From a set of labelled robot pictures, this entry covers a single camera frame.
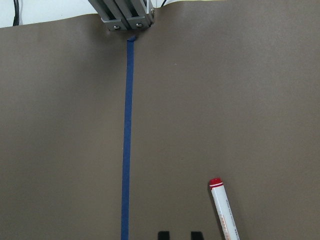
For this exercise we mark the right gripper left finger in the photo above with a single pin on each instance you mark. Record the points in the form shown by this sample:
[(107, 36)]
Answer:
[(163, 235)]

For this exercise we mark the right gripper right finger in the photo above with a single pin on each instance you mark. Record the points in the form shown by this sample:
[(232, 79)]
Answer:
[(196, 235)]

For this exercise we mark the aluminium frame post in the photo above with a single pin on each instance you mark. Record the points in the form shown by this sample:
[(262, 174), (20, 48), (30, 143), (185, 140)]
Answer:
[(125, 15)]

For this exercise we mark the red white marker pen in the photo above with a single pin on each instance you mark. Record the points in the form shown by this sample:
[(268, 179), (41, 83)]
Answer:
[(223, 209)]

